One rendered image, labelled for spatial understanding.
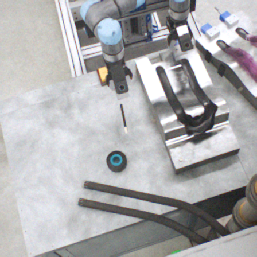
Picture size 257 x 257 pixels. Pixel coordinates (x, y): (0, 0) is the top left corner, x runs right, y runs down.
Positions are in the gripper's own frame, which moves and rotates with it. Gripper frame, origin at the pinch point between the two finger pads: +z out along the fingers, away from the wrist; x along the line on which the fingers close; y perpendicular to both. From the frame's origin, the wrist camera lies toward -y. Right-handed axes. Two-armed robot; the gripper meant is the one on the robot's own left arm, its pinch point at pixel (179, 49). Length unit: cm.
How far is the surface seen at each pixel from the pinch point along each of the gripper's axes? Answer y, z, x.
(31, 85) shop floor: 67, 90, 77
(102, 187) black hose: -46, 6, 47
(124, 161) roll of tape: -38, 7, 37
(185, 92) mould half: -19.4, 1.7, 4.6
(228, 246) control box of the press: -87, -57, 24
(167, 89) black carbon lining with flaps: -15.4, 2.6, 10.9
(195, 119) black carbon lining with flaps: -34.7, -4.0, 6.7
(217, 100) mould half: -29.4, -2.8, -4.3
